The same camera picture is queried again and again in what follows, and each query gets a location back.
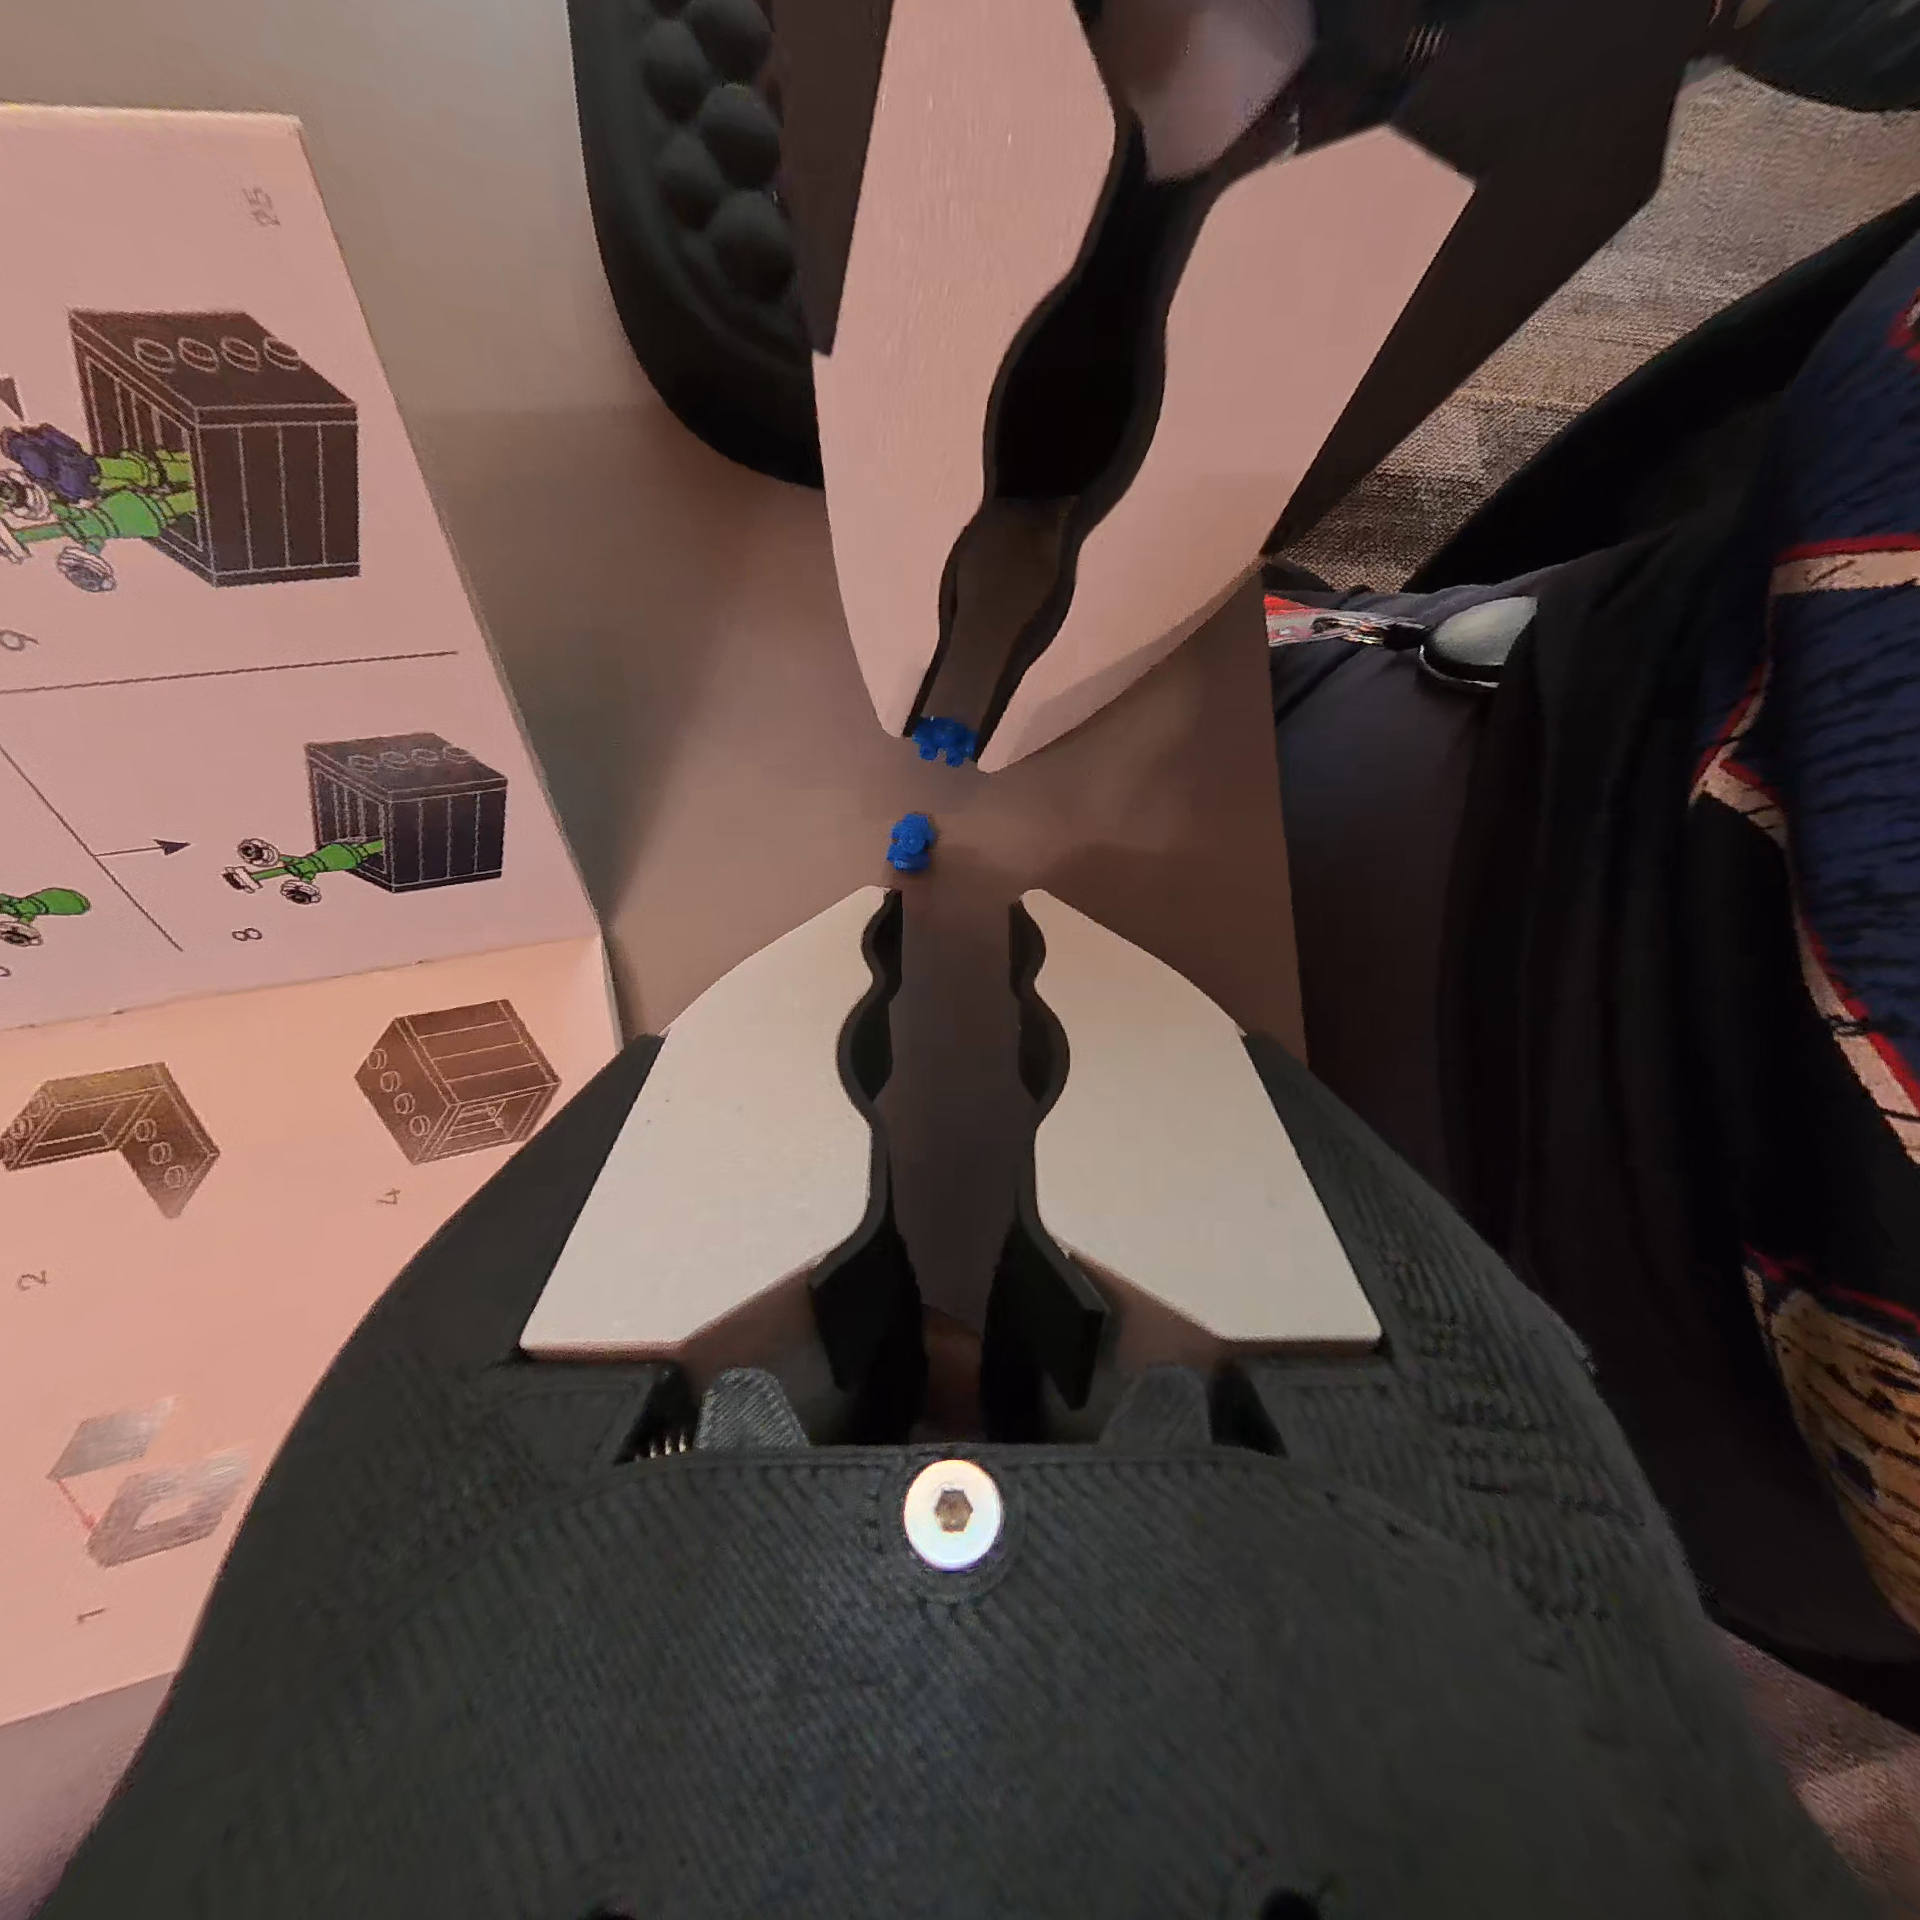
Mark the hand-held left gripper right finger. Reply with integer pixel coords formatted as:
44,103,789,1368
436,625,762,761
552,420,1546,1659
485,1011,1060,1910
984,892,1388,1412

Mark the white instruction booklet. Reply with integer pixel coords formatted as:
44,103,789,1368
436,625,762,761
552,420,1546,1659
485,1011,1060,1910
0,107,620,1728

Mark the person's dark clothing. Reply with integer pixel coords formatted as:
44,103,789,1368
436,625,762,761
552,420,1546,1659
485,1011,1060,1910
1260,227,1920,1728

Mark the grey desk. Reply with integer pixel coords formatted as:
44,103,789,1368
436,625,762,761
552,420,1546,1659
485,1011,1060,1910
0,0,1322,1920

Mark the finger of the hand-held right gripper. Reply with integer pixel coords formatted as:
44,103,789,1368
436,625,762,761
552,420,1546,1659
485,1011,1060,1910
817,0,1137,738
977,121,1479,777

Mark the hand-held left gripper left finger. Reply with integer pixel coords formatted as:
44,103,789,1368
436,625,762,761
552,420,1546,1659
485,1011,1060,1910
521,892,912,1412

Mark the black mesh cushion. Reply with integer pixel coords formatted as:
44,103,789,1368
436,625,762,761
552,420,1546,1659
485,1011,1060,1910
570,0,829,488

